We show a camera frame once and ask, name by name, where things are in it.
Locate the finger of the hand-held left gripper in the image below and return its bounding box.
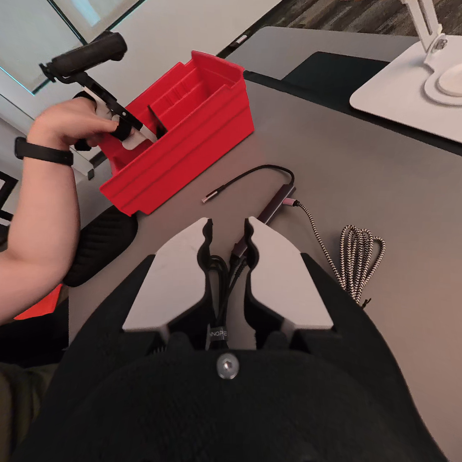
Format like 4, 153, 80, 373
122, 124, 159, 149

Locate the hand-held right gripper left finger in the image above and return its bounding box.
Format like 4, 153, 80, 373
122, 217, 214, 332

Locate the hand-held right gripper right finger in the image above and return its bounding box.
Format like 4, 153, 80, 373
244, 217, 334, 331

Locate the black usb cable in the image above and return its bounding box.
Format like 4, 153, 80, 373
205, 240, 250, 351

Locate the red plastic bin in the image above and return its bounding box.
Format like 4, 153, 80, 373
99, 51, 255, 217

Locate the black white braided usb-c cable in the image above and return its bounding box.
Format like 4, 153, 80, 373
282, 197, 387, 309

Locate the grey usb hub with cable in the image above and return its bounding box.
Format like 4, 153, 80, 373
201, 164, 297, 255

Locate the person's left forearm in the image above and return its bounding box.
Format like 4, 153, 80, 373
0, 159, 82, 325

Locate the person's left hand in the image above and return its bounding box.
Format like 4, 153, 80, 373
26, 97, 120, 152

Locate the black wrist band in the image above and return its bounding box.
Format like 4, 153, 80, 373
14, 136, 74, 167

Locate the framed marker sign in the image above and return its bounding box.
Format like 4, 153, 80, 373
0, 170, 19, 226

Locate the person's olive shirt torso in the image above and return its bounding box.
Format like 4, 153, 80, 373
0, 361, 62, 462

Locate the dark desk mat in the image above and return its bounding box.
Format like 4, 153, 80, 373
281, 51, 392, 92

